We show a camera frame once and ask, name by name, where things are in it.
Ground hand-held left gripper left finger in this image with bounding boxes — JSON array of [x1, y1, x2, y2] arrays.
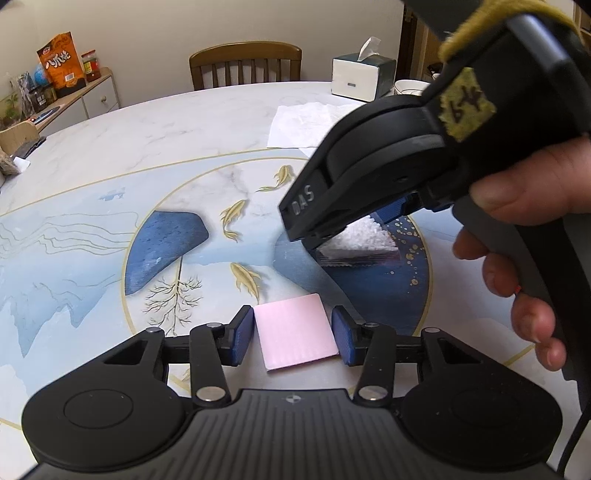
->
[[102, 305, 257, 409]]

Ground dark glass jars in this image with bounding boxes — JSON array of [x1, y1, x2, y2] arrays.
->
[[27, 82, 59, 110]]

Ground black cable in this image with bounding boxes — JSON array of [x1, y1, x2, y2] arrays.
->
[[556, 405, 591, 480]]

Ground white bowl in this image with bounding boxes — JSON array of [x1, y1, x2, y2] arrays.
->
[[393, 78, 435, 98]]

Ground white side cabinet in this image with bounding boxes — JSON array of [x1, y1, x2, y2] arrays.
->
[[27, 66, 121, 140]]

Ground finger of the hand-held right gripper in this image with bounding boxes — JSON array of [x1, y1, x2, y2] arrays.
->
[[279, 159, 431, 253], [368, 191, 423, 227]]

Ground red sauce jar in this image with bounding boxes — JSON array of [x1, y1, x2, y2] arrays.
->
[[81, 49, 102, 83]]

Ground orange snack bag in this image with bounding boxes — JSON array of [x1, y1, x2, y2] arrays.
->
[[36, 31, 88, 93]]

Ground pink notepad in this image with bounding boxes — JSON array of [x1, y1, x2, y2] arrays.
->
[[253, 292, 341, 373]]

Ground clear tank with plants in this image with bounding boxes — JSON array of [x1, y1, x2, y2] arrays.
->
[[0, 89, 24, 130]]

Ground black flat object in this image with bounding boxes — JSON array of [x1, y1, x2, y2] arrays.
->
[[13, 136, 47, 160]]

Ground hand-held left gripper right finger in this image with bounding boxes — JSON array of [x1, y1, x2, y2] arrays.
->
[[331, 305, 483, 409]]

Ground person's right hand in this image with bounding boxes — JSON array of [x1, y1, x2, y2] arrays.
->
[[452, 135, 591, 371]]

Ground dark green tissue box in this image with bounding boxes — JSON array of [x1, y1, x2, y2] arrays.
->
[[332, 36, 398, 103]]

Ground white paper napkin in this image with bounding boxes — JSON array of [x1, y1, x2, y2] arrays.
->
[[266, 102, 370, 160]]

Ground wooden chair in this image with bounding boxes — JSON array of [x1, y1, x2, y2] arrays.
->
[[189, 41, 304, 91]]

